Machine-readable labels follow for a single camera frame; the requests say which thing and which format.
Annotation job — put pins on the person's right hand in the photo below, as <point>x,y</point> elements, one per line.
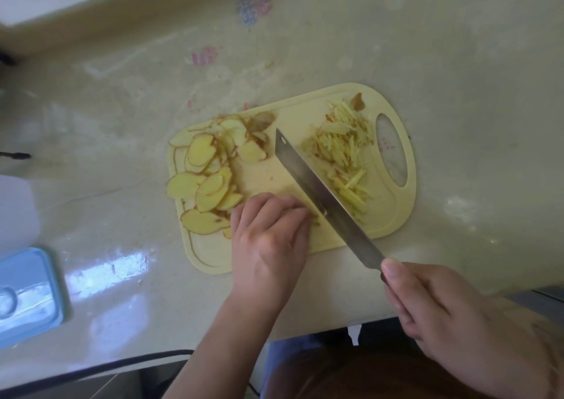
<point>458,315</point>

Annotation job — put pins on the person's left hand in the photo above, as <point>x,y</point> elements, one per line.
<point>268,253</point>

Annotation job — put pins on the person's right thumb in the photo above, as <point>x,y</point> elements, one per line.
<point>405,273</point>

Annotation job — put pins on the person's left middle finger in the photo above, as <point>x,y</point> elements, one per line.
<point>284,209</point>

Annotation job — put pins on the person's left little finger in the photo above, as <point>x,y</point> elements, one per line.
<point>238,218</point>

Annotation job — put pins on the steel kitchen knife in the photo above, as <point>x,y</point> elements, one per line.
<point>317,187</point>

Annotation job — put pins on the person's right forearm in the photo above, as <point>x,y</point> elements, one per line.
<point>537,359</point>

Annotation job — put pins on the person's left forearm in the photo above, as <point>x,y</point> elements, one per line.
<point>220,350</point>

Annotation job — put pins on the yellow plastic cutting board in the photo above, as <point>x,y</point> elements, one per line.
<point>282,178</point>

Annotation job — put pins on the pile of potato slices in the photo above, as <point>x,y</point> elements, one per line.
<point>207,191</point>

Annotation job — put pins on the pile of potato strips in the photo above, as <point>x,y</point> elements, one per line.
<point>341,147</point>

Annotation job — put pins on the brown potato peel piece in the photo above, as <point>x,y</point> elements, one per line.
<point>357,102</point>

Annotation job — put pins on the person's blue clothing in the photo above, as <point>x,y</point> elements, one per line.
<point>284,363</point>

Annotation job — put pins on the light blue container lid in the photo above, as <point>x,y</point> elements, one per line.
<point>26,297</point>

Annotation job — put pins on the thin black rod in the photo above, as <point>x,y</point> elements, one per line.
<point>17,155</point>

